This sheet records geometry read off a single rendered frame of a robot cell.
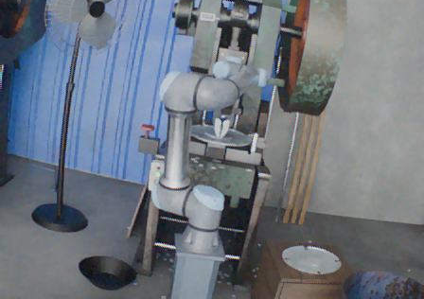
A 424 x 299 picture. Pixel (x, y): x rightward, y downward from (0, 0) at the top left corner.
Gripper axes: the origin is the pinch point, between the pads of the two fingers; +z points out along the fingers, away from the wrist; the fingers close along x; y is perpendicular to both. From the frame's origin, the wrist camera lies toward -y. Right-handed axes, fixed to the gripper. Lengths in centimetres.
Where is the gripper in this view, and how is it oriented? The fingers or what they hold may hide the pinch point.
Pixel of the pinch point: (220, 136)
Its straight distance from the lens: 220.7
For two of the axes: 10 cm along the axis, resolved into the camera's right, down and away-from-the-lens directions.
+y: 0.2, -2.2, 9.8
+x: -9.8, -1.7, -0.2
